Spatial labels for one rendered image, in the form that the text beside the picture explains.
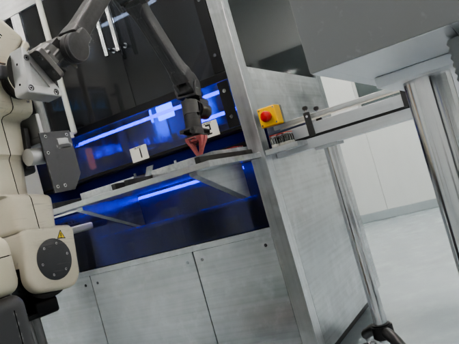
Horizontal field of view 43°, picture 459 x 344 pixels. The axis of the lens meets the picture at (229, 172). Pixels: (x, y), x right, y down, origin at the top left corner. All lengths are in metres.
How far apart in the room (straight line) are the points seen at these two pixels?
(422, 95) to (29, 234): 1.07
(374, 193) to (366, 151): 0.49
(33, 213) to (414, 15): 1.19
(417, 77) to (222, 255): 1.71
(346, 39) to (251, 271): 1.81
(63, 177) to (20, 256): 0.23
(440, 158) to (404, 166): 6.04
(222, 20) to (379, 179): 4.74
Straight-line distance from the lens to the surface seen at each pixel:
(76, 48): 1.55
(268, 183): 2.13
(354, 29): 0.47
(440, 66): 0.62
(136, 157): 2.41
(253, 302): 2.26
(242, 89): 2.16
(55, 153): 1.56
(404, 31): 0.47
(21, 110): 1.54
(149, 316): 2.52
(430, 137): 0.64
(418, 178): 6.66
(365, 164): 6.76
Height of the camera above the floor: 0.77
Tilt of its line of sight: 2 degrees up
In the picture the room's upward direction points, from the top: 16 degrees counter-clockwise
